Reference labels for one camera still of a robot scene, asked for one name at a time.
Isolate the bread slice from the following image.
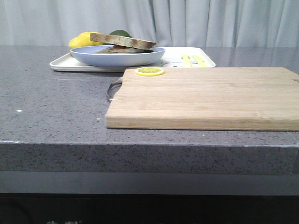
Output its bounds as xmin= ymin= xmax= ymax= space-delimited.
xmin=95 ymin=45 xmax=153 ymax=54
xmin=90 ymin=32 xmax=156 ymax=50

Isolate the light blue round plate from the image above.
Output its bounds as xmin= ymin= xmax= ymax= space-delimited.
xmin=70 ymin=45 xmax=165 ymax=67

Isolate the white bear tray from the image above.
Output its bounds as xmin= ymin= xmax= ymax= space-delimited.
xmin=50 ymin=47 xmax=215 ymax=72

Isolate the lemon slice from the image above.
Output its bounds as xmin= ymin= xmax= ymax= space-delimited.
xmin=135 ymin=67 xmax=164 ymax=77

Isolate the yellow plastic fork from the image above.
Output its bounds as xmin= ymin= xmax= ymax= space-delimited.
xmin=181 ymin=54 xmax=192 ymax=68

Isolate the yellow plastic knife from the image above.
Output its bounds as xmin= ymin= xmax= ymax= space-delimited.
xmin=192 ymin=55 xmax=207 ymax=67

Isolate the wooden cutting board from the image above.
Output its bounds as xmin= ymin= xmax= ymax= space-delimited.
xmin=105 ymin=67 xmax=299 ymax=131

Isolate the green lime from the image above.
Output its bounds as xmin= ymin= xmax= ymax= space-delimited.
xmin=109 ymin=30 xmax=131 ymax=38

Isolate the white curtain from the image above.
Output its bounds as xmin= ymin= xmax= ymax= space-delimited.
xmin=0 ymin=0 xmax=299 ymax=47

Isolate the front yellow lemon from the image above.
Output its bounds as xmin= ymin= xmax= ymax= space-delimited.
xmin=68 ymin=36 xmax=103 ymax=49

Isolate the yellow lemon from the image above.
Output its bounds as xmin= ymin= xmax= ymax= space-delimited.
xmin=68 ymin=36 xmax=103 ymax=49
xmin=78 ymin=32 xmax=99 ymax=39

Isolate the rear yellow lemon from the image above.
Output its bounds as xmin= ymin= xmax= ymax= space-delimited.
xmin=78 ymin=32 xmax=99 ymax=39

